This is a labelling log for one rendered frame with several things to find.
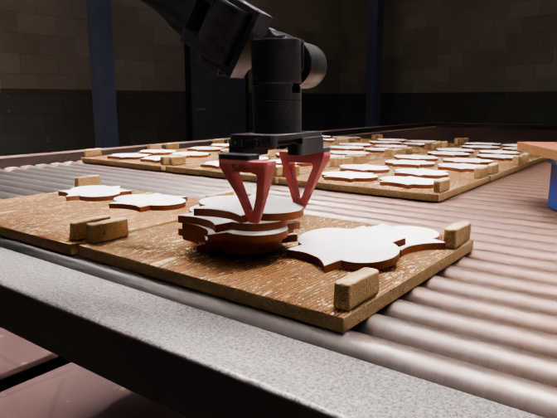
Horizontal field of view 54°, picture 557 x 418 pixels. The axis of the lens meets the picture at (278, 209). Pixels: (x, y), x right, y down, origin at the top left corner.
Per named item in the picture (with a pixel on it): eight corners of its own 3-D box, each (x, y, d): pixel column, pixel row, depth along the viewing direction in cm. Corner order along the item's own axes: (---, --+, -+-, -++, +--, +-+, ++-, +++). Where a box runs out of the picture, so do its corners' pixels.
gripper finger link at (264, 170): (302, 218, 64) (302, 138, 62) (266, 230, 58) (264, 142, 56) (256, 212, 68) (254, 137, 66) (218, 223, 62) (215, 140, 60)
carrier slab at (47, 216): (70, 255, 73) (70, 244, 73) (-66, 217, 96) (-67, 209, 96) (239, 213, 101) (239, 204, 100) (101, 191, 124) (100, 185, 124)
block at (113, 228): (93, 245, 72) (91, 225, 72) (84, 242, 73) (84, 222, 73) (129, 236, 77) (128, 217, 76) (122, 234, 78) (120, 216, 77)
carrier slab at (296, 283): (342, 334, 48) (343, 318, 48) (78, 255, 73) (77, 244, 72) (473, 250, 75) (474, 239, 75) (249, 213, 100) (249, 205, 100)
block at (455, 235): (455, 250, 70) (457, 229, 69) (441, 248, 71) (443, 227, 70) (471, 241, 74) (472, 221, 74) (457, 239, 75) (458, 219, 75)
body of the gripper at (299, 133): (323, 146, 66) (323, 84, 65) (274, 153, 58) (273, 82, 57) (279, 144, 70) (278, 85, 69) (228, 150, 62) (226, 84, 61)
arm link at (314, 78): (191, 59, 65) (220, -10, 62) (236, 65, 75) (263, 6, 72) (271, 110, 62) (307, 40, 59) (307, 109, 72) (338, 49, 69)
